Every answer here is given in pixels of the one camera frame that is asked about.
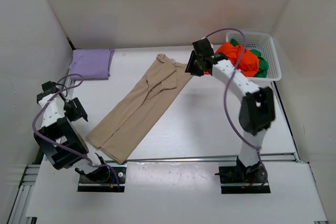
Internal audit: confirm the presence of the orange t shirt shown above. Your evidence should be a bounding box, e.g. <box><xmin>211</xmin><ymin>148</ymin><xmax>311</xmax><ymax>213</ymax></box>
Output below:
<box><xmin>204</xmin><ymin>42</ymin><xmax>260</xmax><ymax>77</ymax></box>

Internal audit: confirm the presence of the purple t shirt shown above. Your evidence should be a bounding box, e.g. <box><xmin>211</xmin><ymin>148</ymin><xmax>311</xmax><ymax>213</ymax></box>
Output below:
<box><xmin>69</xmin><ymin>49</ymin><xmax>115</xmax><ymax>80</ymax></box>

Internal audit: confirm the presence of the beige t shirt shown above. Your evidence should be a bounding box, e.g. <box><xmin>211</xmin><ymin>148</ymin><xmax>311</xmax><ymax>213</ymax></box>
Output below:
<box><xmin>86</xmin><ymin>54</ymin><xmax>192</xmax><ymax>164</ymax></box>

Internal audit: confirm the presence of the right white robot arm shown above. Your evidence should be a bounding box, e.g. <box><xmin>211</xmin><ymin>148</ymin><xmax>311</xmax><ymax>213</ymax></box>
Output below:
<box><xmin>185</xmin><ymin>38</ymin><xmax>275</xmax><ymax>176</ymax></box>

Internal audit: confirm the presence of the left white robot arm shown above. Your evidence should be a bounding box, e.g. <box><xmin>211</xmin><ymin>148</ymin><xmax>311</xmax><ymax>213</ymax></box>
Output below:
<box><xmin>34</xmin><ymin>81</ymin><xmax>110</xmax><ymax>183</ymax></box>

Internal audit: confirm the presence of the green t shirt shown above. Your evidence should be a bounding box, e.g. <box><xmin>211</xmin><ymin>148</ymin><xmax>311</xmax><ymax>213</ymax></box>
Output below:
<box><xmin>228</xmin><ymin>39</ymin><xmax>269</xmax><ymax>78</ymax></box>

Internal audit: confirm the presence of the white plastic basket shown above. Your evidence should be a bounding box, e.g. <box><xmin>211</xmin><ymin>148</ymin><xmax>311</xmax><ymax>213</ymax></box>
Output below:
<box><xmin>225</xmin><ymin>31</ymin><xmax>283</xmax><ymax>83</ymax></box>

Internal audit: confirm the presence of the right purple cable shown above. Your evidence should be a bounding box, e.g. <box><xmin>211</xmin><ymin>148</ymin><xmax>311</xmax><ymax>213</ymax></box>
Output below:
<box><xmin>206</xmin><ymin>27</ymin><xmax>269</xmax><ymax>190</ymax></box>

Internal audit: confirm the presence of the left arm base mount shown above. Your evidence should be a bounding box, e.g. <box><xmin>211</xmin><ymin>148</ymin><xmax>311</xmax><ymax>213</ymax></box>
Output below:
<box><xmin>77</xmin><ymin>164</ymin><xmax>127</xmax><ymax>193</ymax></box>

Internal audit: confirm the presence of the aluminium frame rail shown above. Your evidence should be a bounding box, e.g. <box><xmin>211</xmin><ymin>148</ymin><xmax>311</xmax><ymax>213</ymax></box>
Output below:
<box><xmin>7</xmin><ymin>77</ymin><xmax>329</xmax><ymax>224</ymax></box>

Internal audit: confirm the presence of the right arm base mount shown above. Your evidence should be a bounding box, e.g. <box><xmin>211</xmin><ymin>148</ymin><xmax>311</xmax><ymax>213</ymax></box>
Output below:
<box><xmin>215</xmin><ymin>166</ymin><xmax>271</xmax><ymax>195</ymax></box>

